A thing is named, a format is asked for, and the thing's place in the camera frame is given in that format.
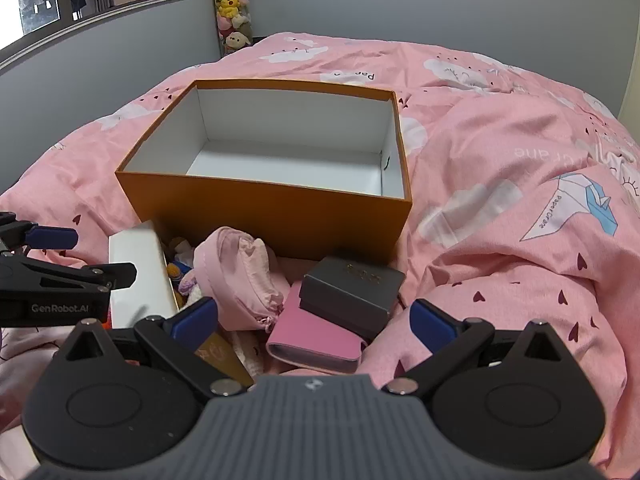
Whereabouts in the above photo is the gold card box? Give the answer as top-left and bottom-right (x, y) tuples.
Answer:
(192, 327), (256, 389)

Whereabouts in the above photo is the window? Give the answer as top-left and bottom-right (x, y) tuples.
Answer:
(0, 0), (192, 67)

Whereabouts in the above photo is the orange cardboard box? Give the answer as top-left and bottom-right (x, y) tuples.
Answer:
(115, 79), (414, 266)

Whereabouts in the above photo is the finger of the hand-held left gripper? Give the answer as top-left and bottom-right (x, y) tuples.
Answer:
(0, 255), (137, 295)
(0, 212), (79, 256)

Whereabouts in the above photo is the dark grey box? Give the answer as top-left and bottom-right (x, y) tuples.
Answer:
(299, 256), (407, 342)

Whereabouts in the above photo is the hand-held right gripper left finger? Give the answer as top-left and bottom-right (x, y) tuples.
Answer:
(62, 297), (248, 398)

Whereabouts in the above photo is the plush toy on shelf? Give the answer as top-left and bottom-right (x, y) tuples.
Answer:
(212, 0), (254, 56)

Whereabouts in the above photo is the brown plush bear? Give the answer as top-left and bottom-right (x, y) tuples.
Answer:
(167, 237), (197, 281)

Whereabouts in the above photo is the pink wallet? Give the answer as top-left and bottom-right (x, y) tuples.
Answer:
(266, 280), (369, 375)

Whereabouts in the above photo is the white printed cloth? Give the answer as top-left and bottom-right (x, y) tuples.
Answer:
(0, 329), (68, 466)

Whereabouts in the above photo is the pink printed blanket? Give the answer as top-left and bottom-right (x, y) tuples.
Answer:
(0, 32), (640, 480)

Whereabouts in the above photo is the pale pink fabric pouch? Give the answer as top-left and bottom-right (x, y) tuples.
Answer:
(192, 226), (292, 333)

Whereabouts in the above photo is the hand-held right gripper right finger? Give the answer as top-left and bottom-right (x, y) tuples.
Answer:
(381, 299), (576, 396)

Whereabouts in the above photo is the long white box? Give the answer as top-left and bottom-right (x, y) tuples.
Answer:
(108, 220), (182, 330)

